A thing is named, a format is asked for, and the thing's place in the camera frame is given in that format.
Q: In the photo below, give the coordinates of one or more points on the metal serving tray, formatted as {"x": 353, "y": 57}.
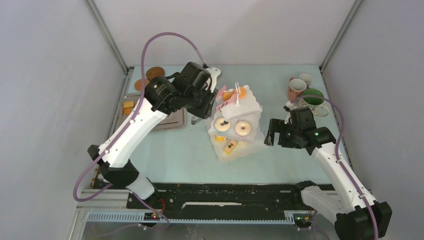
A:
{"x": 175, "y": 120}

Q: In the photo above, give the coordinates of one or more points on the pink mug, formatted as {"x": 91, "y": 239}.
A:
{"x": 296, "y": 88}

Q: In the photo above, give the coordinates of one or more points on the yellow square cake piece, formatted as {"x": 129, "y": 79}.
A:
{"x": 128, "y": 104}

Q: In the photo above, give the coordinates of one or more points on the small orange round cookie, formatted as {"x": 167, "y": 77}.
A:
{"x": 240, "y": 91}

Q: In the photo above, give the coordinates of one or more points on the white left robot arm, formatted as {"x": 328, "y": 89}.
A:
{"x": 162, "y": 96}

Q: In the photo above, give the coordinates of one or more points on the white frosted donut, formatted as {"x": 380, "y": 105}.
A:
{"x": 243, "y": 128}

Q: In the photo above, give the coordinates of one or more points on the yellow swirl roll cake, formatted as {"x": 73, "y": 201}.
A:
{"x": 220, "y": 139}

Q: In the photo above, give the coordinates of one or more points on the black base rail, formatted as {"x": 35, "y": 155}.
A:
{"x": 228, "y": 202}

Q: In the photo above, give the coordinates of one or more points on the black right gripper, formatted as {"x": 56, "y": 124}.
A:
{"x": 277, "y": 125}

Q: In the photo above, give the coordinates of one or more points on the small white cup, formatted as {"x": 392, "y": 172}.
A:
{"x": 306, "y": 78}

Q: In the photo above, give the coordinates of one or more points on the white three-tier cake stand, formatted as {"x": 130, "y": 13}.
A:
{"x": 234, "y": 110}

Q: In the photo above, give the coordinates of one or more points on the dark brown round coaster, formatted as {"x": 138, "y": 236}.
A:
{"x": 154, "y": 72}

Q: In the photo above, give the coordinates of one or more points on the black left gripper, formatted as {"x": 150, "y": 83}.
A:
{"x": 206, "y": 110}

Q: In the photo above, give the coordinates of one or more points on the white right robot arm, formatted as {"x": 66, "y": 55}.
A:
{"x": 355, "y": 213}

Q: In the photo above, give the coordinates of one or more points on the white chocolate-hole donut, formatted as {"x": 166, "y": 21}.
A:
{"x": 221, "y": 125}

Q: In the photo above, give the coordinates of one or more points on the light brown round coaster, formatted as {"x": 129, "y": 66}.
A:
{"x": 138, "y": 84}

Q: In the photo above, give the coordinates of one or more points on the green-inside floral mug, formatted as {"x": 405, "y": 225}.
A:
{"x": 313, "y": 99}

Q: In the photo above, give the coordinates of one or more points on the yellow cake with berries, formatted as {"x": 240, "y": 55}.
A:
{"x": 229, "y": 148}

